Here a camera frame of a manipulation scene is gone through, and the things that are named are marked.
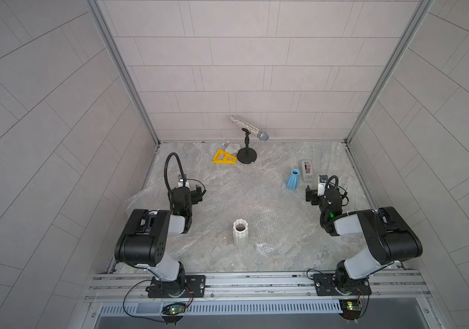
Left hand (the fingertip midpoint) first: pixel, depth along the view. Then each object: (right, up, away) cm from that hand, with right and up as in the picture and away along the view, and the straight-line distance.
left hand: (189, 183), depth 95 cm
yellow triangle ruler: (+14, +12, +14) cm, 23 cm away
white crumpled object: (+19, +17, +16) cm, 30 cm away
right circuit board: (+62, -39, -27) cm, 78 cm away
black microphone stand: (+27, +13, +15) cm, 34 cm away
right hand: (+60, 0, 0) cm, 60 cm away
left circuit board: (+3, -37, -30) cm, 47 cm away
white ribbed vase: (+25, -14, -26) cm, 38 cm away
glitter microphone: (+34, +22, -6) cm, 41 cm away
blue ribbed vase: (+48, +1, -3) cm, 48 cm away
